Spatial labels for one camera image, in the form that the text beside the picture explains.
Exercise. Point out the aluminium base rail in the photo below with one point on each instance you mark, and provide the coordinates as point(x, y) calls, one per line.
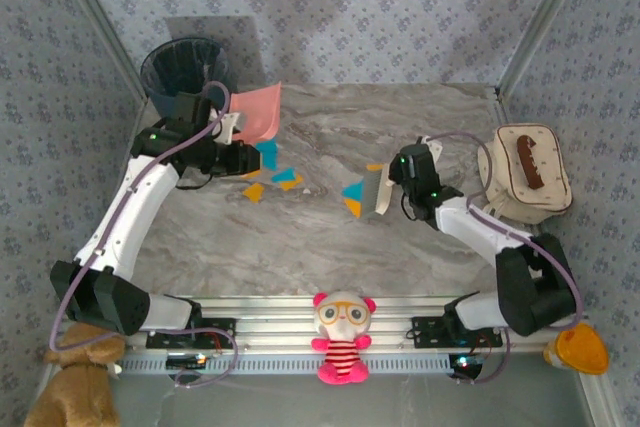
point(280, 312)

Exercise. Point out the clear plastic bin liner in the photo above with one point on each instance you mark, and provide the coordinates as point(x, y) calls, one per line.
point(215, 62)

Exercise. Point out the aluminium frame post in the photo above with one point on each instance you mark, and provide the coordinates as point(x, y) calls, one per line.
point(101, 22)
point(541, 22)

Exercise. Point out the orange round toy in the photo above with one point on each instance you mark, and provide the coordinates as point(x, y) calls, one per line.
point(585, 352)

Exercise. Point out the cream wooden hand brush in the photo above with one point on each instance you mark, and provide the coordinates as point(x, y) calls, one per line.
point(385, 194)

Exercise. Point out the pink plastic dustpan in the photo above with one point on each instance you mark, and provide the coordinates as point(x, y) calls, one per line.
point(257, 114)

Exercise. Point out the orange paper scrap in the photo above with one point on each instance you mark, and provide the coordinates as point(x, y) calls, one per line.
point(254, 192)
point(252, 175)
point(374, 167)
point(295, 184)
point(353, 207)

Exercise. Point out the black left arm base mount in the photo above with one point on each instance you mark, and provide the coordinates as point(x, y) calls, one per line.
point(220, 329)

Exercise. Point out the cream fabric pouch bag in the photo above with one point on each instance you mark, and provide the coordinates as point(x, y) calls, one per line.
point(552, 187)

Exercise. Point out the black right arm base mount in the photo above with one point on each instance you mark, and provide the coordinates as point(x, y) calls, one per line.
point(425, 329)

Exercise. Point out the dark blue trash bin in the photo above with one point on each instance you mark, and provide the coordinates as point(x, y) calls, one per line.
point(157, 99)

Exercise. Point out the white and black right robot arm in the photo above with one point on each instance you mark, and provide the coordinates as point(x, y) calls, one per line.
point(480, 227)

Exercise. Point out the black controller board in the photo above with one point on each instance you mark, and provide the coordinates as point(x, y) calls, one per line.
point(187, 361)
point(465, 364)

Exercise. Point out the pink plush doll with glasses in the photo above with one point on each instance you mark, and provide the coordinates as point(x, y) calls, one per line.
point(342, 332)

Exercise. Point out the brown plush teddy bear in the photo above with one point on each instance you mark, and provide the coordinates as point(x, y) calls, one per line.
point(75, 387)

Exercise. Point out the blue paper scrap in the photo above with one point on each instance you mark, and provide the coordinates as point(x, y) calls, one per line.
point(283, 176)
point(270, 154)
point(354, 191)

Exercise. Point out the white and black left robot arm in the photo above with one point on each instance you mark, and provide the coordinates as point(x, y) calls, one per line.
point(130, 212)

